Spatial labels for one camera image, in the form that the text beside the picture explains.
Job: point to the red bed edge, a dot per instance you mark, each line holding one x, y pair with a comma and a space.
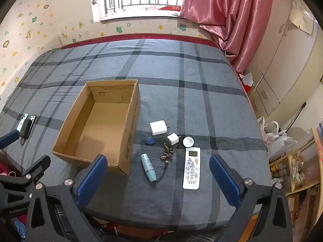
126, 36

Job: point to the pink satin curtain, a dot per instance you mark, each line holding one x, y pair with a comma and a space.
227, 12

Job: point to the white plastic bag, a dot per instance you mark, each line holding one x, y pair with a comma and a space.
280, 143

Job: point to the red fabric item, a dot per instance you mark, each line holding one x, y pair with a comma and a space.
5, 169

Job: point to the wooden shelf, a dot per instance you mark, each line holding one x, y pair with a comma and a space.
302, 188

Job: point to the large white charger plug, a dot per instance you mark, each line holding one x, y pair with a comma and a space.
158, 128

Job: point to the small white charger plug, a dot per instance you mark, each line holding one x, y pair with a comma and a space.
172, 139

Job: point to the teal cosmetic tube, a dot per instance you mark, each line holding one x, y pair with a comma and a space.
148, 167

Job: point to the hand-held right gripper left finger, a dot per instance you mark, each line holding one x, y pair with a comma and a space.
92, 179

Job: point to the teal smartphone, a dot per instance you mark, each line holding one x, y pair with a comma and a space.
20, 122

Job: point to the grey plaid bed blanket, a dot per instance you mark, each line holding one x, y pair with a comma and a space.
196, 100

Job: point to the blue key fob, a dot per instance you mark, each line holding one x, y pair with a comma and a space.
150, 140

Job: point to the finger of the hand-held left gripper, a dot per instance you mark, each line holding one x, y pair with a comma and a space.
10, 137
37, 167

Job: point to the white remote control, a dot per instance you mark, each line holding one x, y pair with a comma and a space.
191, 171

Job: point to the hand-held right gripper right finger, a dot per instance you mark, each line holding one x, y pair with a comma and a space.
224, 181

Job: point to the small round black-white jar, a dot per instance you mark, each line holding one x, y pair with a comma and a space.
188, 141

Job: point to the beige paper sheet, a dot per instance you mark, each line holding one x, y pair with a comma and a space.
301, 15

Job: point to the beige wardrobe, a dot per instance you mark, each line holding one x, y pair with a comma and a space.
285, 68

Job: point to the brown cardboard box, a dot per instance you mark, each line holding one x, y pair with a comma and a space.
101, 121

